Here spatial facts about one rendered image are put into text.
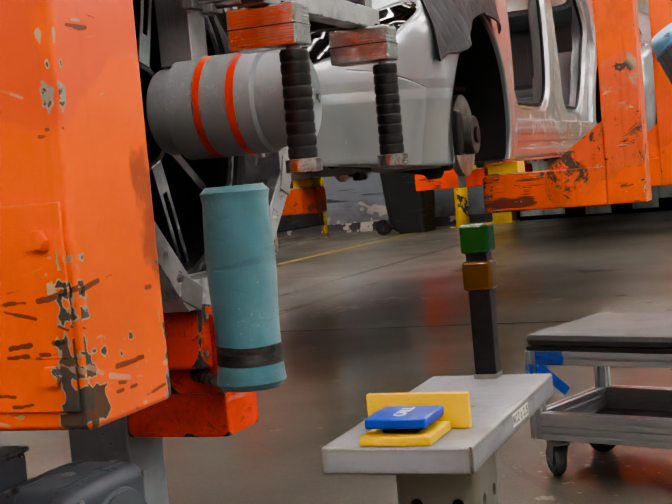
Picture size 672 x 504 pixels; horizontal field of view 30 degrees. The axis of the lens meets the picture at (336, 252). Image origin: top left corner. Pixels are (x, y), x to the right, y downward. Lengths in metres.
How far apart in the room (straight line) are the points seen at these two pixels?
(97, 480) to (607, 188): 3.94
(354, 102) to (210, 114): 2.64
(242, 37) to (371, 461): 0.53
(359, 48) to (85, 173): 0.69
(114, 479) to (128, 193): 0.43
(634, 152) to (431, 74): 1.14
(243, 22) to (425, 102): 2.94
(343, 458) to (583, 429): 1.57
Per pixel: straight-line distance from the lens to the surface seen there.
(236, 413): 1.76
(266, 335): 1.59
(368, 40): 1.82
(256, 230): 1.57
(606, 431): 2.86
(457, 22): 4.62
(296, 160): 1.50
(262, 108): 1.65
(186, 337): 1.70
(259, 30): 1.52
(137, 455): 1.84
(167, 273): 1.62
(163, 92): 1.73
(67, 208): 1.21
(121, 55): 1.32
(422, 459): 1.34
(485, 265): 1.69
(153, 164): 1.82
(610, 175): 5.27
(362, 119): 4.32
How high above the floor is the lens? 0.74
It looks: 4 degrees down
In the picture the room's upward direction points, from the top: 5 degrees counter-clockwise
